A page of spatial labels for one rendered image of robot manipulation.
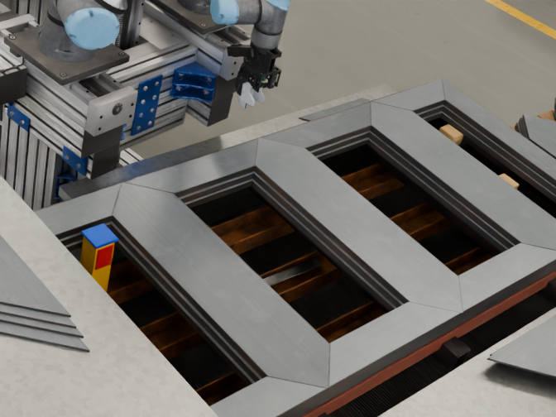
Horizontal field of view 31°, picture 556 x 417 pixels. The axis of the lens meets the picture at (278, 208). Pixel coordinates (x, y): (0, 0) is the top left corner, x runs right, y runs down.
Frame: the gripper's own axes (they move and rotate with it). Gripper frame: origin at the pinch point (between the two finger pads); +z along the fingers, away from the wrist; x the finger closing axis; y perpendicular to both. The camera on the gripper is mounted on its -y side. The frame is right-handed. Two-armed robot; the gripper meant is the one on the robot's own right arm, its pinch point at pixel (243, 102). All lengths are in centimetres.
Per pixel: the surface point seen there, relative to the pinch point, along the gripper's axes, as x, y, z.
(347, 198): 3.9, 39.6, 5.6
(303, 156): 5.2, 20.7, 5.6
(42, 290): -93, 49, -15
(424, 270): 2, 69, 6
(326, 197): -1.0, 36.5, 5.6
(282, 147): 2.6, 15.2, 5.6
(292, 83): 140, -102, 93
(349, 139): 25.8, 18.7, 7.5
